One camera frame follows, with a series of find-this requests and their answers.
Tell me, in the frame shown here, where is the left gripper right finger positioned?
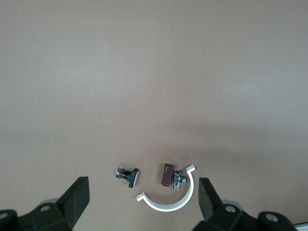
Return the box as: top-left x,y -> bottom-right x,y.
194,178 -> 296,231

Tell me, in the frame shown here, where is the white half-ring clamp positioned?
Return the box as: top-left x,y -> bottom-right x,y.
136,164 -> 196,213

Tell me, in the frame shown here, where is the brown table cover sheet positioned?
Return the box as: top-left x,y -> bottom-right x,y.
0,0 -> 308,231

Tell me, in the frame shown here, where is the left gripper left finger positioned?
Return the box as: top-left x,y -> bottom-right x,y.
0,177 -> 90,231

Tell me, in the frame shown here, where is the brown metal valve part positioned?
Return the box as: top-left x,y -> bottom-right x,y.
159,163 -> 189,192

